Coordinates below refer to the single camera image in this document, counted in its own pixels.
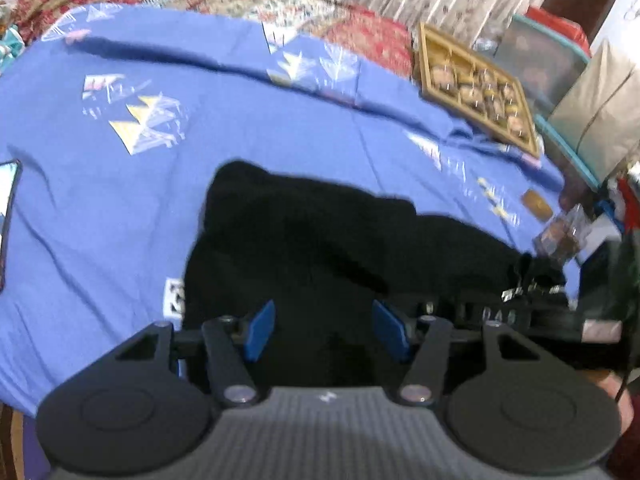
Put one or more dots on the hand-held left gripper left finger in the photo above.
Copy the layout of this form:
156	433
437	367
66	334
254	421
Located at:
260	331

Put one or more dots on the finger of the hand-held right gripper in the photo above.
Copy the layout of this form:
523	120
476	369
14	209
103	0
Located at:
537	282

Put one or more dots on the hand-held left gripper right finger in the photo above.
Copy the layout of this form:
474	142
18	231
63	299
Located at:
390	331

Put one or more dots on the black pants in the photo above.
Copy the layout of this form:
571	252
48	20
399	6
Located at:
300	240

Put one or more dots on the person's right forearm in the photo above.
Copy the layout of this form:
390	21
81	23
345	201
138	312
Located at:
616	400

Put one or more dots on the clear plastic container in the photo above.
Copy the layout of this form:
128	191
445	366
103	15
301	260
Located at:
562	235

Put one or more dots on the small brown card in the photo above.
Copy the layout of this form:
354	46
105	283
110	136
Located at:
537	204

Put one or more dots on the white paper tag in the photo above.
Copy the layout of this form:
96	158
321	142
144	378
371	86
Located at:
175	297

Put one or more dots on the blue printed bedsheet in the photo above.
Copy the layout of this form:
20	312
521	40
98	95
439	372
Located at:
125	210

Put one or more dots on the beige cushion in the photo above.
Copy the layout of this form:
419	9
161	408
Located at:
600	110

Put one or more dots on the wooden compartment tray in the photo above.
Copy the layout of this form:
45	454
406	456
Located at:
480	90

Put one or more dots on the clear storage box teal rim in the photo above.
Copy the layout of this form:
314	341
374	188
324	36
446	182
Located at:
545	65

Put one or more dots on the red bag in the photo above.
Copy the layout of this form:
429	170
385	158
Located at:
562	22

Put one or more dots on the black smartphone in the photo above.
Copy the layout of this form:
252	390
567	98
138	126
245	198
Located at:
7	210

